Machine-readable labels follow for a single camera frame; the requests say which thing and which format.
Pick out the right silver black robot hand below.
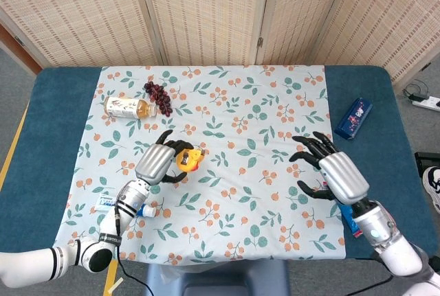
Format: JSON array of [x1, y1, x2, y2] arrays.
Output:
[[289, 131, 371, 206]]

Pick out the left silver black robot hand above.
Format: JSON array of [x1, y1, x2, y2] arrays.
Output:
[[134, 129, 195, 186]]

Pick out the yellow tape measure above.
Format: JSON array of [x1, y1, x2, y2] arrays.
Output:
[[175, 148, 209, 174]]

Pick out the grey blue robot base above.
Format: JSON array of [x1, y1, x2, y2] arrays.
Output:
[[144, 258, 292, 296]]

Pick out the masking tape strip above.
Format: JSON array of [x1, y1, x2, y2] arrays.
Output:
[[107, 277, 124, 294]]

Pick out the blue red snack bag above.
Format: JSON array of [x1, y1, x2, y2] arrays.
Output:
[[321, 171, 366, 239]]

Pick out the dark blue rectangular box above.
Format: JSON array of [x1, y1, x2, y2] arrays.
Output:
[[333, 97, 373, 141]]

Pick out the blue white toothpaste tube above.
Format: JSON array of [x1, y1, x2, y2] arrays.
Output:
[[95, 192, 162, 218]]

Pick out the tea bottle with cream label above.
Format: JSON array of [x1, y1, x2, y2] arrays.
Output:
[[102, 95, 157, 120]]

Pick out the dark purple grape bunch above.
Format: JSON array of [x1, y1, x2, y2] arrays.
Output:
[[143, 81, 173, 117]]

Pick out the black case on floor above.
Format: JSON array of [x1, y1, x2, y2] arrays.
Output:
[[414, 151, 440, 173]]

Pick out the white black shoe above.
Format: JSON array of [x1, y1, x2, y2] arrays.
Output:
[[421, 166, 440, 214]]

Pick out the floral leaf print tablecloth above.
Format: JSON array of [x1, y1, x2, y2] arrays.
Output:
[[50, 65, 347, 265]]

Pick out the blue felt table cover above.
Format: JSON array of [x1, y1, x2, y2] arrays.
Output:
[[0, 65, 433, 262]]

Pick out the white power strip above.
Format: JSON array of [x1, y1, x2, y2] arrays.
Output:
[[411, 95, 440, 111]]

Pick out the woven folding screen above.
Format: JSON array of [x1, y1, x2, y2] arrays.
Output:
[[0, 0, 440, 93]]

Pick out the brown wooden door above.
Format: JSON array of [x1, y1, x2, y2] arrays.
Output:
[[0, 24, 42, 74]]

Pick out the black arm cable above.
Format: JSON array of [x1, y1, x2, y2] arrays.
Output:
[[113, 199, 154, 296]]

